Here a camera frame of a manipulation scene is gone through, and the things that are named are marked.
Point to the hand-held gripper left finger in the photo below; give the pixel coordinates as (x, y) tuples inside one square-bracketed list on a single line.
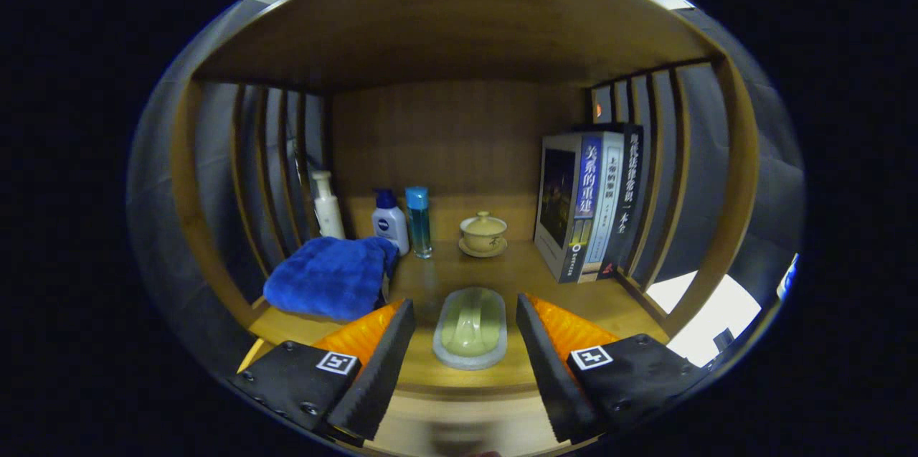
[(380, 371)]

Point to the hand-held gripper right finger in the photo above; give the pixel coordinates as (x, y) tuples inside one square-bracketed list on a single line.
[(556, 385)]

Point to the teal cylindrical bottle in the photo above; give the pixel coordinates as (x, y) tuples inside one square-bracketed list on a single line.
[(419, 220)]

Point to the wooden countertop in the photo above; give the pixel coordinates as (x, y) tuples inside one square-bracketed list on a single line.
[(502, 278)]

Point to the yellow lidded teacup with saucer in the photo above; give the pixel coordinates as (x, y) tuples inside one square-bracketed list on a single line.
[(483, 233)]

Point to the green brush with white base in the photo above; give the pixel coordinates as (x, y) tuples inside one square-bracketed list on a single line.
[(470, 328)]

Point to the white pump bottle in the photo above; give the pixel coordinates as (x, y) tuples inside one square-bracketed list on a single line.
[(330, 213)]

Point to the blue towel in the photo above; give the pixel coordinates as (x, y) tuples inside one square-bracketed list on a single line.
[(330, 278)]

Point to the grey book with blue spine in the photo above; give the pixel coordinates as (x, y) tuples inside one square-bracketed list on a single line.
[(559, 199)]

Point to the pale blue spine book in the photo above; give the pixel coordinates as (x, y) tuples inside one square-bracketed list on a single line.
[(609, 184)]

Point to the white table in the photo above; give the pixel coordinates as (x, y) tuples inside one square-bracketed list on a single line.
[(724, 313)]

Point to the wooden cabinet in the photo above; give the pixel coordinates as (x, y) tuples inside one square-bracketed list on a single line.
[(445, 134)]

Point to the white lotion bottle blue cap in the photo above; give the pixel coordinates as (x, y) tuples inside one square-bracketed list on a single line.
[(391, 224)]

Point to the black spine book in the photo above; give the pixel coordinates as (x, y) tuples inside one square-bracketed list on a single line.
[(631, 177)]

